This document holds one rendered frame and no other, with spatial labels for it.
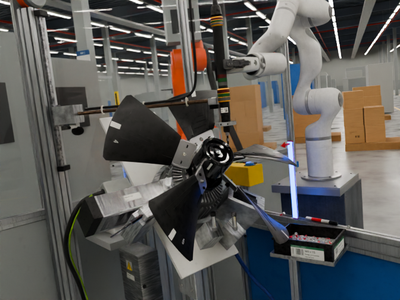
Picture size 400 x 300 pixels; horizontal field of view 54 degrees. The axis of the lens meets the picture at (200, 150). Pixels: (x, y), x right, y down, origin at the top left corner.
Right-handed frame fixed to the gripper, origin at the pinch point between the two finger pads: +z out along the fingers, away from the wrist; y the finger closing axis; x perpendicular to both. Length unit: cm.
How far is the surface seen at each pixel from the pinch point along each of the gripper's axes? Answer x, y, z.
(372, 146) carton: -138, 293, -681
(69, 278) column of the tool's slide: -78, 55, 43
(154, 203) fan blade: -37, -12, 40
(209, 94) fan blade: -9.3, 15.0, -7.1
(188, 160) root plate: -30.7, 2.8, 16.0
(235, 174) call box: -47, 30, -31
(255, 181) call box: -51, 21, -35
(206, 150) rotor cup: -27.4, -4.7, 14.2
